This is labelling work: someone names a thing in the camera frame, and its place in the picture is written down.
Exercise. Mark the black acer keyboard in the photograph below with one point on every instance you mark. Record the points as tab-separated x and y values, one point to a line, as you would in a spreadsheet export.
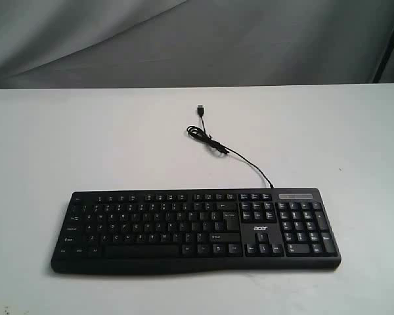
150	232

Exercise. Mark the grey backdrop cloth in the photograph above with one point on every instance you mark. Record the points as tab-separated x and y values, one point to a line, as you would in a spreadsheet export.
135	44

